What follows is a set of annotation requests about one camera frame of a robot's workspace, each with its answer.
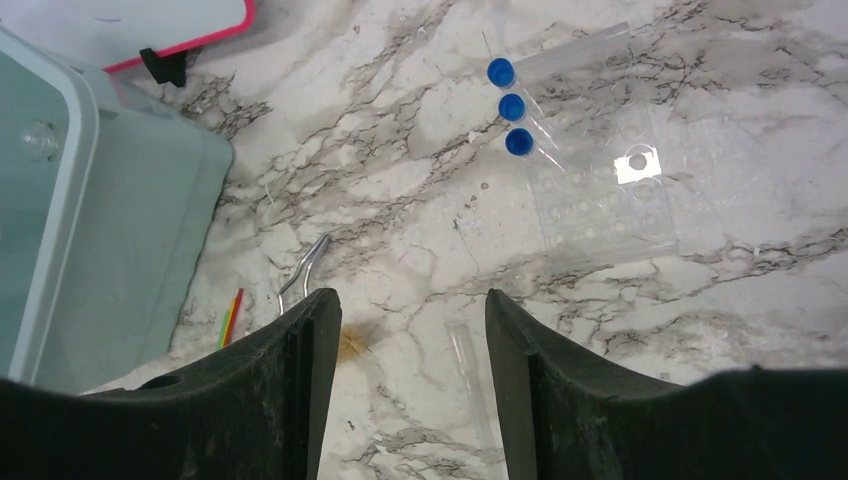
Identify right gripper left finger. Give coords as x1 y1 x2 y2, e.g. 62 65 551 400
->
1 288 342 479

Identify pink framed whiteboard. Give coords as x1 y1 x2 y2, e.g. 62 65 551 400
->
1 0 257 72

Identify metal crucible tongs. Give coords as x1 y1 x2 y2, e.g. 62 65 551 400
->
277 234 331 315

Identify blue capped test tube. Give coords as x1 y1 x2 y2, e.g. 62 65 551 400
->
504 128 535 157
498 93 526 123
486 57 516 89

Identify teal plastic bin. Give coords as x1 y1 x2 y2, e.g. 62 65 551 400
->
1 31 234 394

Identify clear test tube rack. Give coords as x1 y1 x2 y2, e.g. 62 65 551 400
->
499 22 678 268

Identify black whiteboard stand foot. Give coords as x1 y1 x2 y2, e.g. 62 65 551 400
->
139 48 188 88

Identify brown test tube brush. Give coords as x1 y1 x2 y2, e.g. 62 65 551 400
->
336 322 381 366

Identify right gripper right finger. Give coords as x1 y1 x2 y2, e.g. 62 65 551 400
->
485 289 847 479

